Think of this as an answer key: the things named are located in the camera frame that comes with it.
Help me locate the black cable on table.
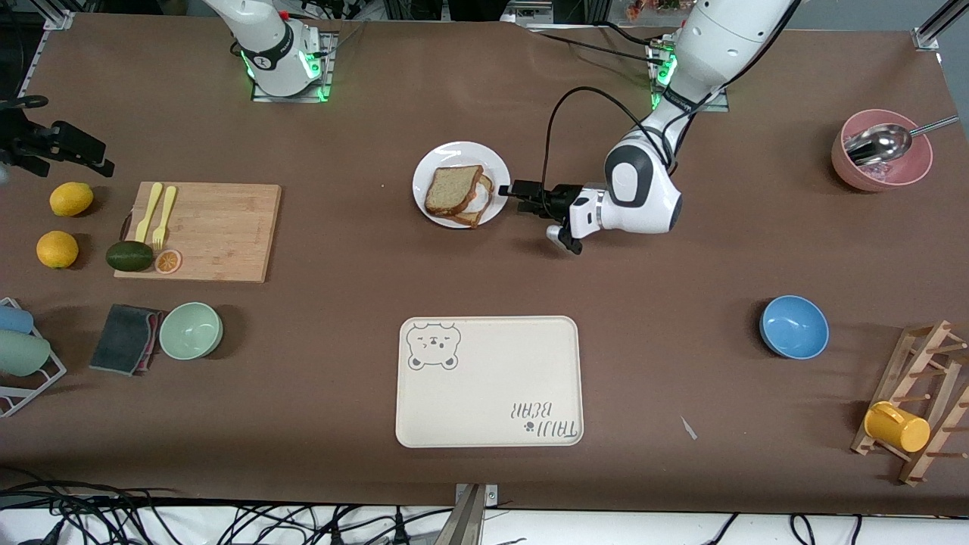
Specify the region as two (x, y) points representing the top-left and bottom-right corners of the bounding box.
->
(530, 29), (659, 65)

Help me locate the pink bowl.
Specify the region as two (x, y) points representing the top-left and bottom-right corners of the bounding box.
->
(831, 110), (933, 192)

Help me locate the cream bear print tray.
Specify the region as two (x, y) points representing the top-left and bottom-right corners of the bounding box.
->
(395, 316), (584, 449)

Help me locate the plain brown bread slice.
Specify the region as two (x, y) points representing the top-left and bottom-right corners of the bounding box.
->
(425, 165), (485, 217)

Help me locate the blue bowl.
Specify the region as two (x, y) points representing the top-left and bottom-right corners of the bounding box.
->
(759, 295), (830, 360)

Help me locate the lower yellow lemon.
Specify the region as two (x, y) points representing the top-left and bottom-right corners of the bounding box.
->
(36, 231), (79, 269)

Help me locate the toast slice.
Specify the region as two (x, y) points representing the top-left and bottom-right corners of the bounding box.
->
(452, 173), (495, 229)

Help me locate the green avocado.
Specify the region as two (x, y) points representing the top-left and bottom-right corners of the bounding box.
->
(105, 241), (155, 273)

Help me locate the pale green bowl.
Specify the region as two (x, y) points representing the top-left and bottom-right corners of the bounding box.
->
(159, 302), (224, 361)

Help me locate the dark grey folded cloth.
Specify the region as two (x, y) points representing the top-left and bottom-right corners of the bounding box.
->
(89, 304), (166, 377)

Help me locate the light blue cup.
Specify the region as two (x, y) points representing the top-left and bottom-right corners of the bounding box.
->
(0, 304), (35, 335)

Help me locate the metal table edge bracket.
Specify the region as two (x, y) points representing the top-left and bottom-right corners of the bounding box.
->
(447, 484), (499, 545)

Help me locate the yellow plastic knife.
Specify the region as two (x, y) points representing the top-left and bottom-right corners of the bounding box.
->
(135, 182), (164, 244)

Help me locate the yellow mug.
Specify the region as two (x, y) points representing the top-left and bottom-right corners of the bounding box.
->
(864, 401), (931, 453)

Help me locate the yellow plastic fork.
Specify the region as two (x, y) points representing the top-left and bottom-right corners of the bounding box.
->
(152, 186), (177, 251)

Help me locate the white wire cup rack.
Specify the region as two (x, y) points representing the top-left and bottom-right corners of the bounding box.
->
(0, 297), (67, 418)

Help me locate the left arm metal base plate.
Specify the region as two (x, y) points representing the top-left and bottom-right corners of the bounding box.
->
(647, 38), (731, 113)

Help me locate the yellow lemon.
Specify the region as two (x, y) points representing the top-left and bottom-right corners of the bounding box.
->
(50, 182), (95, 217)
(36, 231), (79, 269)

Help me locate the white round plate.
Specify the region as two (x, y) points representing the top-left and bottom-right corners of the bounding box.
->
(413, 142), (512, 229)

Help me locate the pale green cup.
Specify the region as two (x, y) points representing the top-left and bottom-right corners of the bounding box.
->
(0, 330), (52, 377)

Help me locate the black floor cable bundle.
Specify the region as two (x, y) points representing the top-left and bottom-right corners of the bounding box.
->
(0, 469), (455, 545)

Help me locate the wooden mug rack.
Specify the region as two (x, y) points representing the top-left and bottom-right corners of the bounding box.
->
(851, 320), (969, 487)

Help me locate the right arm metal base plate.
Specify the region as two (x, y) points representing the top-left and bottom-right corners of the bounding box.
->
(251, 30), (334, 103)

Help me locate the shiny metal ladle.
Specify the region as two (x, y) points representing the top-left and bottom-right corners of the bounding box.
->
(844, 115), (960, 166)

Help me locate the wooden cutting board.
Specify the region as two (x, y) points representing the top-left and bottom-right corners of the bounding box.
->
(114, 182), (282, 284)

